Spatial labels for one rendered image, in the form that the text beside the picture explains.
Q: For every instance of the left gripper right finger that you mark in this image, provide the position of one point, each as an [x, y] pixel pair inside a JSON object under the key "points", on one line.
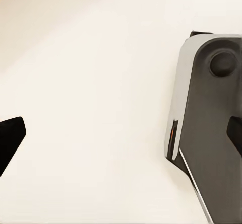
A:
{"points": [[234, 132]]}

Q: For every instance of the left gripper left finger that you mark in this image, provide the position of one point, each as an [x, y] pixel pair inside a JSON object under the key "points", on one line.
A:
{"points": [[12, 132]]}

